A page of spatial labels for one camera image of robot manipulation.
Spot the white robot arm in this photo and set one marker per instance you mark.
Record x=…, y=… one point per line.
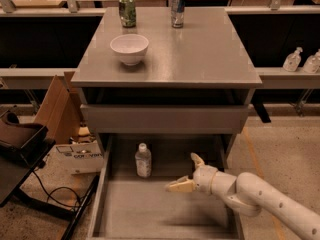
x=248, y=194

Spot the dark brown bag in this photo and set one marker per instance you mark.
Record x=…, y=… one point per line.
x=18, y=140

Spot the black side table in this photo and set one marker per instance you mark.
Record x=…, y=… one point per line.
x=13, y=175

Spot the closed grey upper drawer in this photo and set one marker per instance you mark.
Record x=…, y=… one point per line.
x=148, y=119

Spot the open grey middle drawer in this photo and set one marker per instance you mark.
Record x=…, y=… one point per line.
x=130, y=207

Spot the clear soap dispenser bottle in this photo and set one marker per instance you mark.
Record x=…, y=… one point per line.
x=293, y=60

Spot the grey drawer cabinet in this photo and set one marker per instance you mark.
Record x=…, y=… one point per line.
x=203, y=63

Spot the white ceramic bowl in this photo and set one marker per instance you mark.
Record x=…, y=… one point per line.
x=130, y=49

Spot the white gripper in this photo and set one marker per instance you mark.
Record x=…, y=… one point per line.
x=204, y=179

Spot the blue silver drink can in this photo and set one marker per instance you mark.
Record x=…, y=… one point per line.
x=177, y=13

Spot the brown cardboard box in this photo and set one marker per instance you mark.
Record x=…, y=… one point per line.
x=60, y=109

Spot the green drink can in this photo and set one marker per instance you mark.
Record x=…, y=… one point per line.
x=127, y=13

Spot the clear plastic water bottle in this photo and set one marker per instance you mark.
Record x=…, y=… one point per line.
x=143, y=160

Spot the white printed cardboard box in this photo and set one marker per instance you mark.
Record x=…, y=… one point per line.
x=80, y=158

